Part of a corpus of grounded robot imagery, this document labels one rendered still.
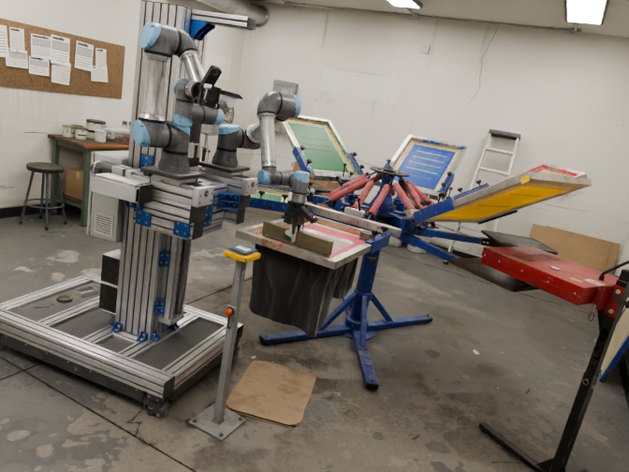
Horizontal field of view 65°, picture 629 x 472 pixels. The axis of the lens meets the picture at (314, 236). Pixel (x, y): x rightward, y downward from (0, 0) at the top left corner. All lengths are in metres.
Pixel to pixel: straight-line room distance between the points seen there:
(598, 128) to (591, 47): 0.94
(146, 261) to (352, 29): 5.42
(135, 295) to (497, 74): 5.31
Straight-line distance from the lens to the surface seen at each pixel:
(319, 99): 7.65
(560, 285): 2.65
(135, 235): 2.93
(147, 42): 2.40
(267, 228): 2.64
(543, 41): 6.96
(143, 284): 2.97
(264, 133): 2.55
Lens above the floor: 1.70
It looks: 15 degrees down
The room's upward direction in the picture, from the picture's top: 10 degrees clockwise
